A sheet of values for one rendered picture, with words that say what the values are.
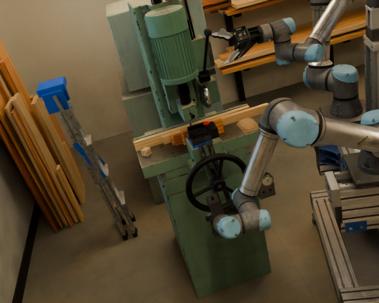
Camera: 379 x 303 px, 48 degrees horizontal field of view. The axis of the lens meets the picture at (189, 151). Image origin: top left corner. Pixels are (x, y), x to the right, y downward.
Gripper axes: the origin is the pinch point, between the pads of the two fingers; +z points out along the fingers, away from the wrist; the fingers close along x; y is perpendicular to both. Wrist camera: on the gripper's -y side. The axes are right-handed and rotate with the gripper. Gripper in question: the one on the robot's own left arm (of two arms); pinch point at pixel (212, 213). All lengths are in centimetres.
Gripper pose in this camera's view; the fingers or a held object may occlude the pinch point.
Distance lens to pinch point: 186.0
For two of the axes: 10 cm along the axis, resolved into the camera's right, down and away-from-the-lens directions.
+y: 3.0, 9.5, -0.1
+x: 9.5, -3.0, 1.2
